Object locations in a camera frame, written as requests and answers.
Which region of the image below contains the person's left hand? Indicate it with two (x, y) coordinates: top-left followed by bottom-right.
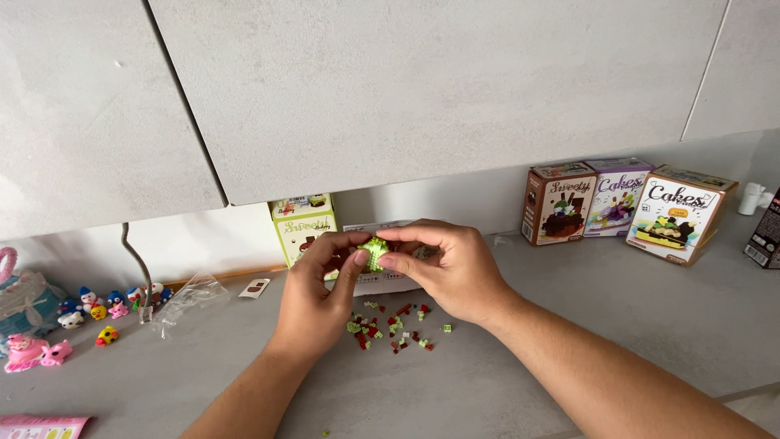
(268, 230), (373, 362)

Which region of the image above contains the person's right hand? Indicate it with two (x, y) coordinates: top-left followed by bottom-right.
(376, 219), (520, 334)

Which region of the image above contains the light green brick model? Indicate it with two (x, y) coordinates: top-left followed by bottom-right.
(358, 237), (391, 273)

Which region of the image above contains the small white sticker sheet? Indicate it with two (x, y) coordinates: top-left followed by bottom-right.
(238, 278), (271, 300)

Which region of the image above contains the light green toy box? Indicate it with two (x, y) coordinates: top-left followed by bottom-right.
(269, 193), (340, 282)

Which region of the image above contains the white instruction sheet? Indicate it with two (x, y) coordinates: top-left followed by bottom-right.
(340, 220), (447, 297)

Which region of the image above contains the pile of small loose bricks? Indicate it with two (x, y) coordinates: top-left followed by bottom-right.
(345, 299), (453, 355)

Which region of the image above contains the brown toy box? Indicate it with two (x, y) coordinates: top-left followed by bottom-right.
(520, 163), (598, 248)

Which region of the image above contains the clear plastic bag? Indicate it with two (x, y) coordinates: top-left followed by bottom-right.
(151, 272), (230, 340)

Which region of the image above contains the purple toy box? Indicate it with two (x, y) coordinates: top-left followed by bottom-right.
(583, 158), (657, 239)

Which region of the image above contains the row of small clay figurines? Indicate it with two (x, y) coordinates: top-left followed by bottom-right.
(56, 282), (175, 330)

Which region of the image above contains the tan toy box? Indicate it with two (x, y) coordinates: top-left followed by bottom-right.
(625, 165), (740, 268)

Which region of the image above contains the pink pig figurine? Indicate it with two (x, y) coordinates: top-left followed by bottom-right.
(41, 339), (74, 367)

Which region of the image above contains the blue knitted bag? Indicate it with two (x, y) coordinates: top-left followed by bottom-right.
(0, 246), (67, 340)

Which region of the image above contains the large pink figurine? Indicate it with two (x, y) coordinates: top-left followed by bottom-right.
(4, 333), (51, 374)

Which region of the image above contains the pink paper sheet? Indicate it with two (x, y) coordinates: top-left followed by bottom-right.
(0, 415), (92, 439)

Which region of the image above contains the small white bottle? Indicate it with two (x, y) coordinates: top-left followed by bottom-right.
(737, 182), (775, 217)

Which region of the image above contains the black box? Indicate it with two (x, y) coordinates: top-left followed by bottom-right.
(743, 188), (780, 269)

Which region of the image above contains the grey cable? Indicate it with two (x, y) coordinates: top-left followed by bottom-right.
(120, 222), (154, 325)

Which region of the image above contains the grey wall cabinet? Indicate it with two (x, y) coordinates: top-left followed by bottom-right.
(0, 0), (780, 242)

